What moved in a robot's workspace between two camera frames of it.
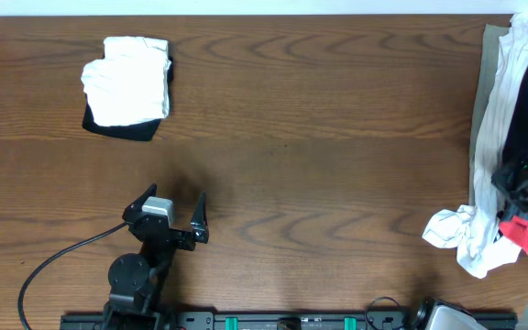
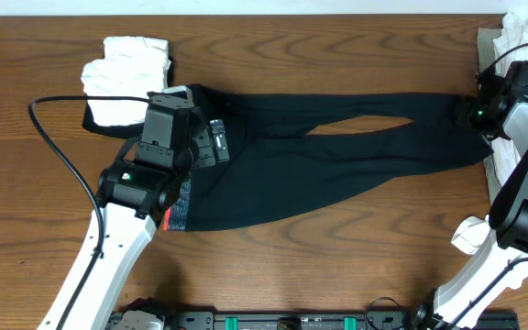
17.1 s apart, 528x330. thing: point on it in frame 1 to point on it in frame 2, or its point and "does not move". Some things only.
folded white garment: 130,83 does not move
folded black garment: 140,131 does not move
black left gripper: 168,233 to 204,149
